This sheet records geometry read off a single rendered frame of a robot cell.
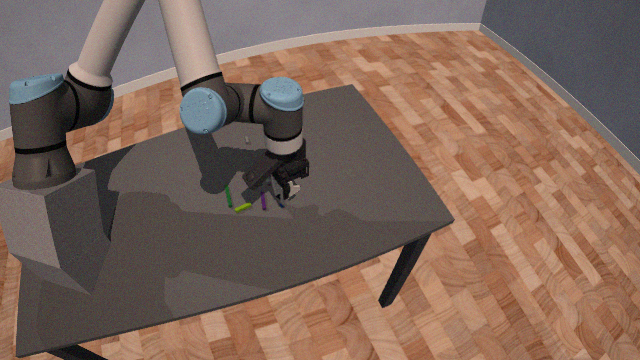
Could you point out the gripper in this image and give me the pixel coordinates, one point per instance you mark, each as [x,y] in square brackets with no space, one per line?
[290,169]

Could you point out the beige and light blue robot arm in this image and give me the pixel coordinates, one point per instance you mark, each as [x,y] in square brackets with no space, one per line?
[43,109]

